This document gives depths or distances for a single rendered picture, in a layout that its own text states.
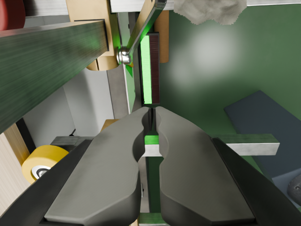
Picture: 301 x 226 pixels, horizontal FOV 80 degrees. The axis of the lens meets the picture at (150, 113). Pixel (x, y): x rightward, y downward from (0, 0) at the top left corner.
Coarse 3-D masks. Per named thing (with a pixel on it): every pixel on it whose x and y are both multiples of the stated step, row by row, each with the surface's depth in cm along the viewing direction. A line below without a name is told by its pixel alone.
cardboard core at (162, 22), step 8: (160, 16) 91; (168, 16) 94; (160, 24) 93; (168, 24) 95; (160, 32) 95; (168, 32) 97; (160, 40) 97; (168, 40) 100; (160, 48) 99; (168, 48) 102; (160, 56) 101; (168, 56) 104
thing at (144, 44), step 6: (144, 42) 39; (144, 48) 40; (144, 54) 40; (144, 60) 41; (144, 66) 42; (144, 72) 42; (144, 78) 43; (144, 84) 44; (150, 84) 44; (144, 90) 44; (150, 90) 44; (144, 96) 45; (150, 96) 45; (150, 102) 46
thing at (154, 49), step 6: (150, 36) 38; (156, 36) 38; (150, 42) 39; (156, 42) 39; (150, 48) 40; (156, 48) 40; (150, 54) 40; (156, 54) 40; (150, 60) 41; (156, 60) 41; (156, 66) 41; (156, 72) 42; (156, 78) 43; (156, 84) 44; (156, 90) 44; (156, 96) 45; (156, 102) 46
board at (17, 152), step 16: (16, 128) 30; (0, 144) 28; (16, 144) 30; (0, 160) 30; (16, 160) 30; (0, 176) 32; (16, 176) 32; (0, 192) 34; (16, 192) 34; (0, 208) 37
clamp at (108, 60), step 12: (72, 0) 21; (84, 0) 21; (96, 0) 21; (108, 0) 22; (72, 12) 22; (84, 12) 22; (96, 12) 22; (108, 12) 22; (108, 24) 22; (108, 36) 23; (108, 48) 24; (96, 60) 25; (108, 60) 25
